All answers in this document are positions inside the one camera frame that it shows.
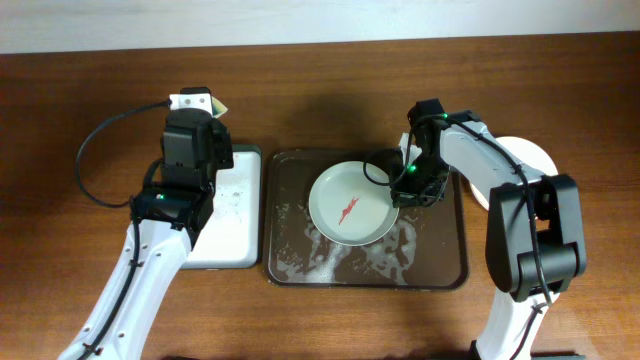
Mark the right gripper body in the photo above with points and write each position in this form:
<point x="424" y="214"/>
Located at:
<point x="415" y="195"/>

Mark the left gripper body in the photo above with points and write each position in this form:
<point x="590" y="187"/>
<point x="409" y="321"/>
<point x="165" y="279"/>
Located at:
<point x="220" y="150"/>

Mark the pale green plate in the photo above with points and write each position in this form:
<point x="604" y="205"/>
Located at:
<point x="350" y="205"/>

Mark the cream plate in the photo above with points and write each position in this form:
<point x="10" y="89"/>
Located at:
<point x="530" y="153"/>

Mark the green and yellow sponge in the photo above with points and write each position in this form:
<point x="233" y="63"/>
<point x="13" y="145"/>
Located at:
<point x="219" y="109"/>

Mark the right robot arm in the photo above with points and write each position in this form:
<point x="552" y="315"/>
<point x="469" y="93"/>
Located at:
<point x="535" y="243"/>

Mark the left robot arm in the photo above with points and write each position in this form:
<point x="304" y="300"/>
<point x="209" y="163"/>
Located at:
<point x="167" y="217"/>

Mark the large brown plastic tray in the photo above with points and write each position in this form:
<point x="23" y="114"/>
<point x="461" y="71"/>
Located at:
<point x="424" y="250"/>

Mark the small soapy water tray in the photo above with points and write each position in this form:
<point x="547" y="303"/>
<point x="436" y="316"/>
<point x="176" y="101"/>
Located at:
<point x="230" y="238"/>

